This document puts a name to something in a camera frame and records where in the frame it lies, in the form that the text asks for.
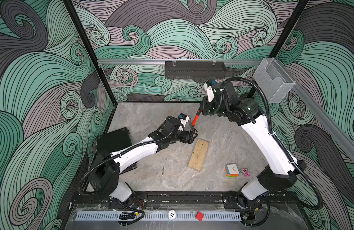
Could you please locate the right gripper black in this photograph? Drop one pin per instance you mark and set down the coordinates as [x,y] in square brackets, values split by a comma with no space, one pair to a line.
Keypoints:
[205,103]

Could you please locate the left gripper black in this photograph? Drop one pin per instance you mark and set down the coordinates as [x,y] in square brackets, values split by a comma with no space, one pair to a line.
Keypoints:
[188,140]

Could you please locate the claw hammer red black handle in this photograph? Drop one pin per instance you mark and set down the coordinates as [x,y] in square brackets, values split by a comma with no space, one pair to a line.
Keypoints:
[195,120]

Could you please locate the wooden block with nails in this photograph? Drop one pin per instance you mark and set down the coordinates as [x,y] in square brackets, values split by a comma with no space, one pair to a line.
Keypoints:
[198,156]

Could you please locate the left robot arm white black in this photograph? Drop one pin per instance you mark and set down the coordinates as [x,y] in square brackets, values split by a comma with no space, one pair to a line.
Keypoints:
[102,179]

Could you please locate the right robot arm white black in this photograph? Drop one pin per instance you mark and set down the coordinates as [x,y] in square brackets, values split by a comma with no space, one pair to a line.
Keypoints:
[280,174]

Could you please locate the colourful puzzle cube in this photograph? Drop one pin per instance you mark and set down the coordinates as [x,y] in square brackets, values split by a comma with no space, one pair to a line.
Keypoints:
[231,170]

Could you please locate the small pink toy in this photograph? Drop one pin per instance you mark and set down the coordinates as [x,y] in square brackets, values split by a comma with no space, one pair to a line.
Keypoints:
[245,172]

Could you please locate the black case on table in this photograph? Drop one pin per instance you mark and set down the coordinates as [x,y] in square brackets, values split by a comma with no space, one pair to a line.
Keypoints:
[114,141]

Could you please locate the small red cube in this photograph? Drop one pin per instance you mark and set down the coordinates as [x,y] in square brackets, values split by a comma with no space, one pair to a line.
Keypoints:
[199,216]

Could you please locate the white round knob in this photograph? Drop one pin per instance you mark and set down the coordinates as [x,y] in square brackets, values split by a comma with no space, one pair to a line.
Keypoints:
[172,215]

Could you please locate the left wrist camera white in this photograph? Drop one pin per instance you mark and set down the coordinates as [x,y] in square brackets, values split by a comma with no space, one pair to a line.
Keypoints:
[184,119]

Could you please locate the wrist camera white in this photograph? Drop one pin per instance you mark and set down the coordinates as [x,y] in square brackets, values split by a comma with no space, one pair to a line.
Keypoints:
[184,119]
[208,87]

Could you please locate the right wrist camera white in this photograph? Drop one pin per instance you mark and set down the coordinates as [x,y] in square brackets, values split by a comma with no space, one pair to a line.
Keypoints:
[208,87]

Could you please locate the black perforated wall shelf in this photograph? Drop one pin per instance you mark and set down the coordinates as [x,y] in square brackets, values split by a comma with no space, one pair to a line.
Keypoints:
[194,70]

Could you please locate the clear plastic wall bin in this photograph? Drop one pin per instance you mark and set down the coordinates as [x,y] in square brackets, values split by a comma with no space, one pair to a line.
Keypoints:
[274,79]

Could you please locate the white slotted cable duct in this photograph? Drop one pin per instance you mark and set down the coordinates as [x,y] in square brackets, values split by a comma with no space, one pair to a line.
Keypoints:
[230,216]

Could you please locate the aluminium rail back wall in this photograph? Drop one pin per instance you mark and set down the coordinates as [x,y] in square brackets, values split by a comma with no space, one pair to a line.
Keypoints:
[139,61]

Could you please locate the aluminium rail wall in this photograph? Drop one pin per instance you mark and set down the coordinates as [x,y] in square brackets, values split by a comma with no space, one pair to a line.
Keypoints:
[139,61]
[311,94]

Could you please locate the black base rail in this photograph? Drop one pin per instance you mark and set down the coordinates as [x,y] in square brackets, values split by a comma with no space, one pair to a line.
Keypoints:
[225,200]

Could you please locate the aluminium rail right wall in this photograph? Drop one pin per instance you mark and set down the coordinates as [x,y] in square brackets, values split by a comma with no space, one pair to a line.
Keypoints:
[311,94]

